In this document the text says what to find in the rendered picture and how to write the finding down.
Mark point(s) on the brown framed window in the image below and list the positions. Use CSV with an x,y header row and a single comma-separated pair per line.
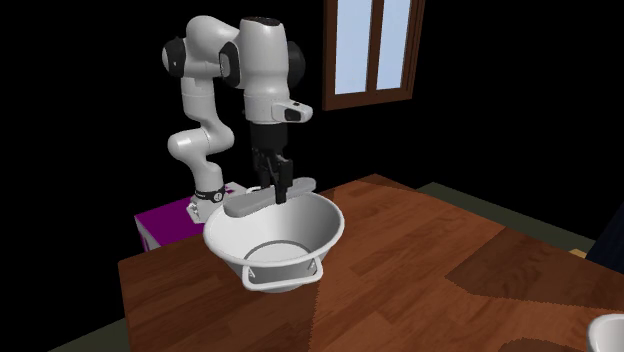
x,y
373,48

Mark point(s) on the brown wooden table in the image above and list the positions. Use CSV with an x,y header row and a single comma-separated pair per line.
x,y
414,273

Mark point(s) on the purple robot stand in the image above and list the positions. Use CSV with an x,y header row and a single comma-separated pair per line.
x,y
161,229

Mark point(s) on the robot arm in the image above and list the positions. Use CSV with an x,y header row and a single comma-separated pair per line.
x,y
263,63

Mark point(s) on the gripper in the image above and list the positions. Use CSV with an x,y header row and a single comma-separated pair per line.
x,y
268,135

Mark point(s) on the small white bowl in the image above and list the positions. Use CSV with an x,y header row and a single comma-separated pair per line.
x,y
609,336

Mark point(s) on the grey flat oblong bar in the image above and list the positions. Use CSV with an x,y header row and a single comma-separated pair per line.
x,y
248,204

